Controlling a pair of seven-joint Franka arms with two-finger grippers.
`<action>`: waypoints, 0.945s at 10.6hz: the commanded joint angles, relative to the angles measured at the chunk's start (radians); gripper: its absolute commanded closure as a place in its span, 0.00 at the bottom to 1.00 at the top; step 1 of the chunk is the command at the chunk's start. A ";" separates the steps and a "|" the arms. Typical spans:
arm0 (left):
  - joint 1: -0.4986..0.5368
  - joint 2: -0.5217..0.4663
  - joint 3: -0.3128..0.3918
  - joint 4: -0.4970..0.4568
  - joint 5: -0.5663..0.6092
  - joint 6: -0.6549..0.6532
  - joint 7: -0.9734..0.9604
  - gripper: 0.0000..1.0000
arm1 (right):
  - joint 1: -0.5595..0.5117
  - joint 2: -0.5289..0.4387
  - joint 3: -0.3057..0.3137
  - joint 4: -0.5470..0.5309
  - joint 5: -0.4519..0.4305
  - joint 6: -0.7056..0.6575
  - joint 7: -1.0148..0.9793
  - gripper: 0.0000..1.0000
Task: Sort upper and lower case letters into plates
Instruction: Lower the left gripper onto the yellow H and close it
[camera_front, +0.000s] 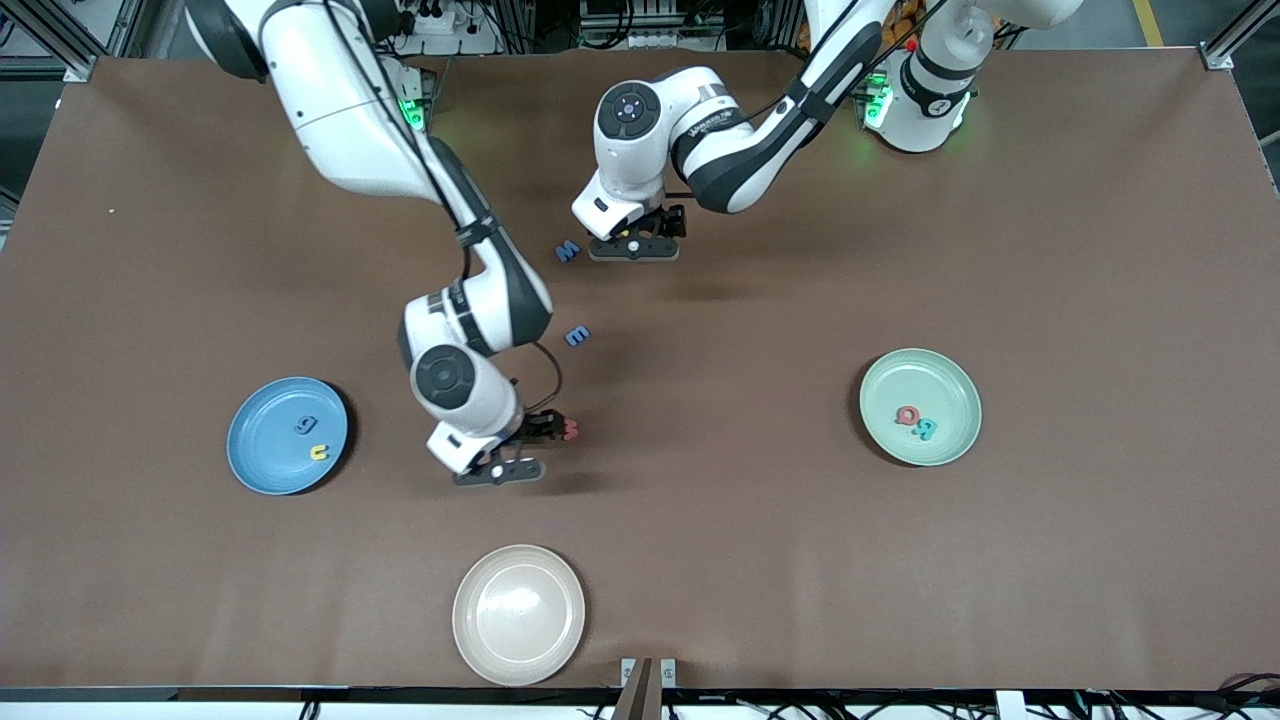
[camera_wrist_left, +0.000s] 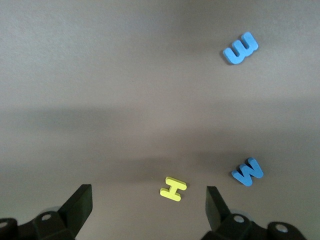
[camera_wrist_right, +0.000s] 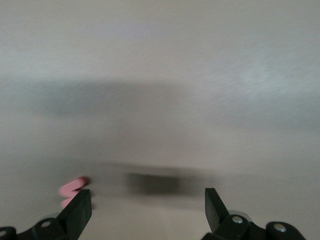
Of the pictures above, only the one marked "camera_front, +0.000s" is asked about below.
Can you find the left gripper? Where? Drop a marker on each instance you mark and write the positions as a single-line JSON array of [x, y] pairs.
[[668, 219]]

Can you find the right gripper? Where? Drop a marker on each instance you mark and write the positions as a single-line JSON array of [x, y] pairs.
[[538, 425]]

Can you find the blue foam letter M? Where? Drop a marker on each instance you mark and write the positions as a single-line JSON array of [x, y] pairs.
[[567, 250]]

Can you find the blue foam letter g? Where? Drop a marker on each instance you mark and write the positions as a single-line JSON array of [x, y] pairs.
[[305, 425]]

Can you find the red foam letter Q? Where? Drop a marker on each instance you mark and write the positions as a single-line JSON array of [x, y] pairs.
[[900, 414]]

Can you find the teal foam letter R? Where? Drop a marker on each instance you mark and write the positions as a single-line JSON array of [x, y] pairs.
[[927, 430]]

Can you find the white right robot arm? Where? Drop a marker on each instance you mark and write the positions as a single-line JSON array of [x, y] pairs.
[[340, 110]]

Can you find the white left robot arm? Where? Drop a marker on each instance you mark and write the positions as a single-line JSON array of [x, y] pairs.
[[700, 100]]

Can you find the blue foam letter E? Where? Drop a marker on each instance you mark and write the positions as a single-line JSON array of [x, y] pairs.
[[578, 336]]

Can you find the beige plate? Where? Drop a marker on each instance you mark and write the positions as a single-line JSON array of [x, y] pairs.
[[518, 615]]

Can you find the dark electronics rack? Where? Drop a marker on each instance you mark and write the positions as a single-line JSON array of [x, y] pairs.
[[650, 15]]

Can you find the white power strip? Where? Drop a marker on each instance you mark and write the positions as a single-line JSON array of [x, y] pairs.
[[470, 42]]

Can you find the blue plate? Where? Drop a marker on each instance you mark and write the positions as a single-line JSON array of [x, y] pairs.
[[265, 440]]

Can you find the orange packets pile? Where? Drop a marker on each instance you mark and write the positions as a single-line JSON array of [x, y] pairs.
[[905, 12]]

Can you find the pale green plate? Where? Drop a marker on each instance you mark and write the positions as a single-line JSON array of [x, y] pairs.
[[940, 385]]

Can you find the white block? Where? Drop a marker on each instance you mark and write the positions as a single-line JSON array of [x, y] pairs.
[[1010, 705]]

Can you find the metal mount bracket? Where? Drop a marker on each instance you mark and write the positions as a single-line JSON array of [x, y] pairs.
[[640, 690]]

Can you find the aluminium frame post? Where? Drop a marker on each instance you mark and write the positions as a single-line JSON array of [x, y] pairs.
[[78, 70], [1218, 58]]

